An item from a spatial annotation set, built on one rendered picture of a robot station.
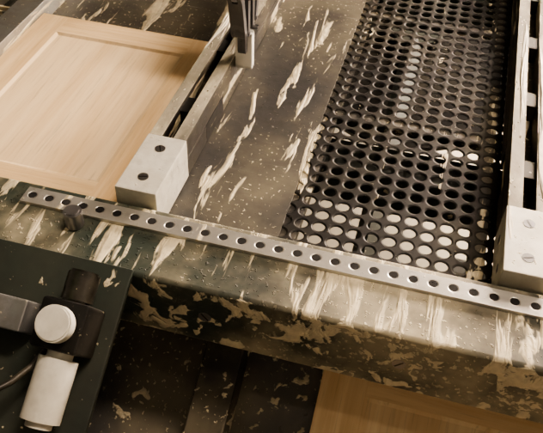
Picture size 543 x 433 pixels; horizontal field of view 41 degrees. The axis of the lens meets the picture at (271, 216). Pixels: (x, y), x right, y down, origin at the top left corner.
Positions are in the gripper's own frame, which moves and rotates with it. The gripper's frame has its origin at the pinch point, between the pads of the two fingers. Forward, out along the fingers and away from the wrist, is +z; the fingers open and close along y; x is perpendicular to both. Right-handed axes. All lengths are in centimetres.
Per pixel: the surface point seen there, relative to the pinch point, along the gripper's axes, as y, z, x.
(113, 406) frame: -52, 36, 6
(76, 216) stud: -44.9, 0.8, 9.6
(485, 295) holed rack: -41, 3, -44
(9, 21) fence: 2.2, 4.3, 47.1
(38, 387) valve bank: -67, 7, 5
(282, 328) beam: -50, 8, -20
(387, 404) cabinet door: -44, 29, -36
